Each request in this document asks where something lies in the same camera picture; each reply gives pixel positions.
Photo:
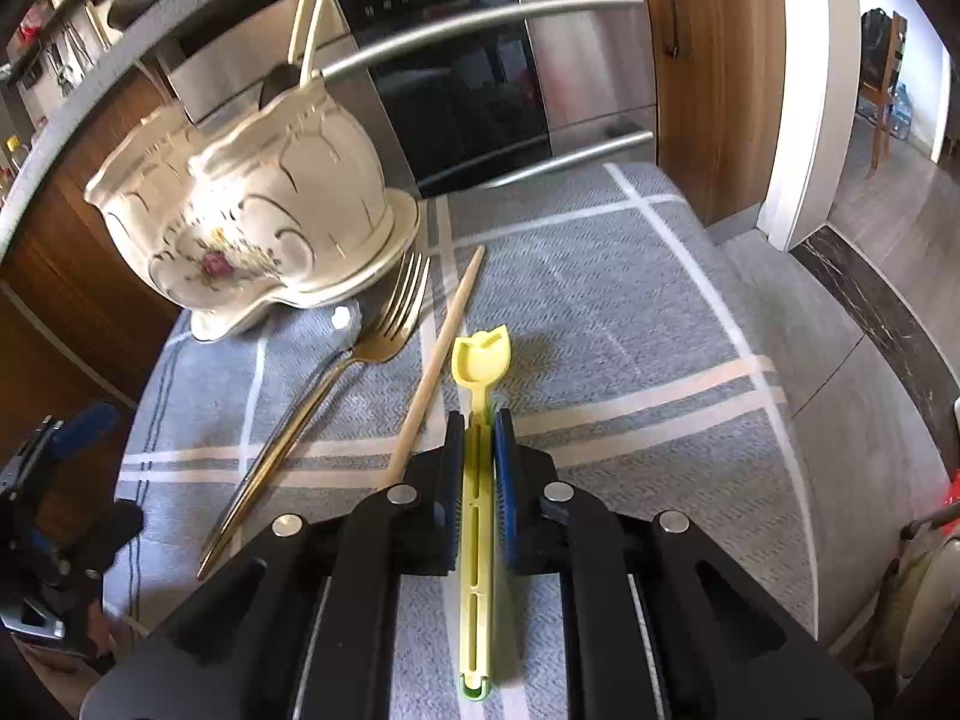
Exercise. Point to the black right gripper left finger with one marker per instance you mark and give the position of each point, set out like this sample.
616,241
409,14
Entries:
426,525

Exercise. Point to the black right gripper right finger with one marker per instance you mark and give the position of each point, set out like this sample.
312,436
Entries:
543,522

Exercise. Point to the wooden chopstick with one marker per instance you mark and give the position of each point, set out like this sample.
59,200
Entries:
431,374

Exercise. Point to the yellow tulip plastic utensil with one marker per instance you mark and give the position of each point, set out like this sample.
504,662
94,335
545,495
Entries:
478,363

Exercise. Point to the gold fork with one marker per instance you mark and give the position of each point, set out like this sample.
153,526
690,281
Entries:
380,342

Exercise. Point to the cream chopstick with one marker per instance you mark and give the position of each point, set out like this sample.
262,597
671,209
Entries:
306,73
295,32

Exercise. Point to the grey plaid tablecloth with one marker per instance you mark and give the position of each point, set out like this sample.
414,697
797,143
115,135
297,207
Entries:
637,362

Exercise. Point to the wooden cabinet door left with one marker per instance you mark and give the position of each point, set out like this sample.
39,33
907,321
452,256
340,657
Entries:
77,325

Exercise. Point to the wooden cabinet door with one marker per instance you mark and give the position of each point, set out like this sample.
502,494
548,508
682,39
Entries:
719,74
77,325

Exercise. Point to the white ceramic utensil holder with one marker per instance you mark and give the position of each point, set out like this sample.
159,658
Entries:
288,206

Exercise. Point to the stainless steel oven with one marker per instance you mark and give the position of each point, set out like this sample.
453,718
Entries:
450,115

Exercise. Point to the black spoon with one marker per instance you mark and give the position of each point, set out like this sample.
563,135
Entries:
282,77

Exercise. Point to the wooden cabinet door right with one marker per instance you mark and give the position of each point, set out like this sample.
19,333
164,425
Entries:
719,74

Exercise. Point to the water bottle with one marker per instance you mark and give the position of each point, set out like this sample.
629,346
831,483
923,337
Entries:
901,113

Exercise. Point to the wooden chair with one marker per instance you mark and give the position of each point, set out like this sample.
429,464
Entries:
882,46

